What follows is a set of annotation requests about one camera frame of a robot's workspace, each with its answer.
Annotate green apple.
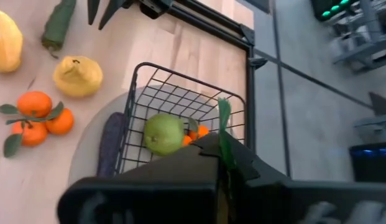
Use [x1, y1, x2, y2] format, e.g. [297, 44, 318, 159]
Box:
[144, 113, 185, 157]

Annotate yellow starfruit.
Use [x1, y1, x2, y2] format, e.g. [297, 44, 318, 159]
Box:
[0, 9, 24, 74]

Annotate yellow pear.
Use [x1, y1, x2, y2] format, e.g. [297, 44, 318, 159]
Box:
[52, 55, 104, 98]

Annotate grey metal furniture frame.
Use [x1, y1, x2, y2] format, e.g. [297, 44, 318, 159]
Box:
[329, 0, 386, 74]

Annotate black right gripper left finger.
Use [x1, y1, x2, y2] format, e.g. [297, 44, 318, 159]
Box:
[57, 133, 221, 224]

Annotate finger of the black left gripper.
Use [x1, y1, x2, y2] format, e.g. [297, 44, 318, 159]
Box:
[86, 0, 101, 26]
[98, 0, 129, 31]

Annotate background robot station green lights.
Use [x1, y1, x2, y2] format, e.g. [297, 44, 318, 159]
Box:
[310, 0, 360, 22]

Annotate dark green cucumber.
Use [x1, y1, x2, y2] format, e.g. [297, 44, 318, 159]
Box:
[40, 0, 77, 59]

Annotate black wire basket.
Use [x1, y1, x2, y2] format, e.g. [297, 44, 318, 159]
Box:
[113, 62, 247, 175]

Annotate black box with blue lights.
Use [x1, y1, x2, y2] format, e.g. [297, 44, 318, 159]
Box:
[349, 141, 386, 183]

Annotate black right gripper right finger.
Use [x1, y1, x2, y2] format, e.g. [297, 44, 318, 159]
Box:
[225, 130, 386, 224]

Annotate dark floor plate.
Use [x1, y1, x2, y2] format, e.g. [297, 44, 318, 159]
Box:
[368, 91, 386, 118]

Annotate orange carrot with green leaves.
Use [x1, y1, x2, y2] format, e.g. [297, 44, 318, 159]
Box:
[216, 97, 239, 224]

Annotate round grey mat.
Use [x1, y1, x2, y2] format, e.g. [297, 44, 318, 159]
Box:
[67, 85, 221, 185]

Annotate dark purple eggplant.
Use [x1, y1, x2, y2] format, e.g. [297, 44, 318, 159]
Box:
[96, 111, 127, 179]

